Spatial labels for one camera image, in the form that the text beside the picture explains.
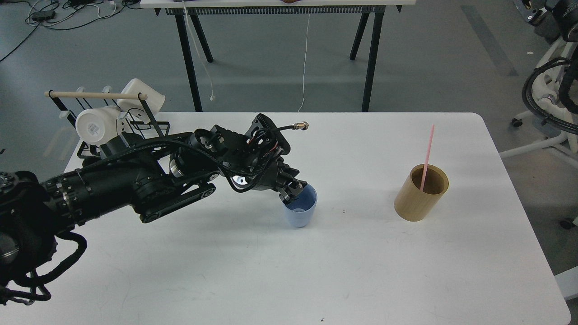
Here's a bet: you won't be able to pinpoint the white chair base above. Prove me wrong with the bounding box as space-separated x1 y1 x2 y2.
499 36 578 231

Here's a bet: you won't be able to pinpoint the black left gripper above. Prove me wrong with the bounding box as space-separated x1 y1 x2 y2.
192 114 309 204

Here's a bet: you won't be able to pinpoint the black wire cup rack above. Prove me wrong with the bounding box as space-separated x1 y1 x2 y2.
47 87 171 159

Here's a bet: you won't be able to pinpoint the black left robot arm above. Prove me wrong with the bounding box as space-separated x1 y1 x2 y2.
0 114 309 305

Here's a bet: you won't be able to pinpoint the light blue plastic cup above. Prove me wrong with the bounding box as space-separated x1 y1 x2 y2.
284 184 318 228

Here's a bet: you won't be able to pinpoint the pink chopstick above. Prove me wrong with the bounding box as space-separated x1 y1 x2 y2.
420 124 435 192

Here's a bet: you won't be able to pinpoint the background table with black legs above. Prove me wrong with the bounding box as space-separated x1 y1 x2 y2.
137 0 417 112

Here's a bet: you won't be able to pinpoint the white mug with face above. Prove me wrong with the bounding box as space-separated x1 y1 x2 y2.
75 106 126 146

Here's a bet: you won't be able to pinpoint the bamboo cylinder holder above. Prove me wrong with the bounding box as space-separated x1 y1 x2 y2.
394 164 449 222

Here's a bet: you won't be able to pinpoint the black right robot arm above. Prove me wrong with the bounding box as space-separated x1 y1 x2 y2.
513 0 577 135

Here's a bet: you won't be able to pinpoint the floor cables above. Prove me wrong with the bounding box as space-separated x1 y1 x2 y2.
0 0 140 61

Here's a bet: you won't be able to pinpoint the wooden rack dowel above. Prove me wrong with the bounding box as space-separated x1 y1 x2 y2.
44 90 148 100

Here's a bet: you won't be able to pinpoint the white hanging cable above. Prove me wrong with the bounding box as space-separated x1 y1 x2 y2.
297 14 311 112

